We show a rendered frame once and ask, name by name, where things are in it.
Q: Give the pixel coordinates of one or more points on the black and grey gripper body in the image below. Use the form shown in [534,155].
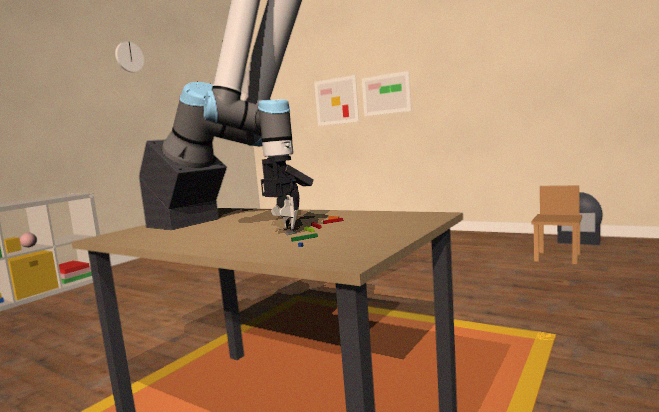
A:
[281,186]

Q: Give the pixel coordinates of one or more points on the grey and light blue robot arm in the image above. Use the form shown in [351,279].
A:
[218,110]

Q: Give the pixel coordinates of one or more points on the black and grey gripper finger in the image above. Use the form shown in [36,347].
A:
[291,206]
[276,210]

